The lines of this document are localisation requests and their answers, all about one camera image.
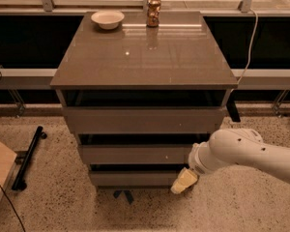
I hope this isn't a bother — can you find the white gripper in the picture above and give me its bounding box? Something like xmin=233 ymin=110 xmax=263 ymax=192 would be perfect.
xmin=171 ymin=142 xmax=216 ymax=194

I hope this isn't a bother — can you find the grey drawer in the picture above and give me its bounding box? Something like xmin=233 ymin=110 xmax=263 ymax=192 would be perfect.
xmin=63 ymin=107 xmax=226 ymax=134
xmin=78 ymin=144 xmax=193 ymax=164
xmin=89 ymin=171 xmax=179 ymax=187

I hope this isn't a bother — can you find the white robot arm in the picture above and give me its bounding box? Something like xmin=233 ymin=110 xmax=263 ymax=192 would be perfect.
xmin=171 ymin=129 xmax=290 ymax=194

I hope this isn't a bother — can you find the grey bottom drawer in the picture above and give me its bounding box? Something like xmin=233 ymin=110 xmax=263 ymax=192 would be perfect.
xmin=89 ymin=171 xmax=179 ymax=187

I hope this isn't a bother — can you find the grey drawer cabinet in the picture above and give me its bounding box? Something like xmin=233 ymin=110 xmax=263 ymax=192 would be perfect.
xmin=49 ymin=11 xmax=239 ymax=191

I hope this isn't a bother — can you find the grey top drawer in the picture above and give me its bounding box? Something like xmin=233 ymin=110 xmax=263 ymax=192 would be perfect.
xmin=63 ymin=107 xmax=226 ymax=134

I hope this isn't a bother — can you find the black metal bar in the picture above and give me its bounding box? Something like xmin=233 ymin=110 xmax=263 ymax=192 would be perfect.
xmin=12 ymin=126 xmax=47 ymax=190

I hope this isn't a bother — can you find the white bowl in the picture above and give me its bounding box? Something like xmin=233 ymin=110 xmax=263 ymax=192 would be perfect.
xmin=91 ymin=11 xmax=125 ymax=30

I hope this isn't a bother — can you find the crushed gold can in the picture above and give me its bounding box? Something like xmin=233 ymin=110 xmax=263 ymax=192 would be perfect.
xmin=146 ymin=0 xmax=161 ymax=27

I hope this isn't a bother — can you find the cardboard box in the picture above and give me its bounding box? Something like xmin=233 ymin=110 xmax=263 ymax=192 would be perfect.
xmin=0 ymin=135 xmax=18 ymax=217

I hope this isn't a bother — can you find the white cable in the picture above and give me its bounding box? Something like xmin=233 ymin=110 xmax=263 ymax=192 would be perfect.
xmin=236 ymin=8 xmax=259 ymax=84

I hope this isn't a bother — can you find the black cable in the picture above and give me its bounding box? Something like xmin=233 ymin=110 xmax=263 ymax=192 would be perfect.
xmin=0 ymin=163 xmax=26 ymax=232

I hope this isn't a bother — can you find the metal window rail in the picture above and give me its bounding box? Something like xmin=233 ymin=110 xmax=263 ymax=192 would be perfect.
xmin=0 ymin=69 xmax=290 ymax=90

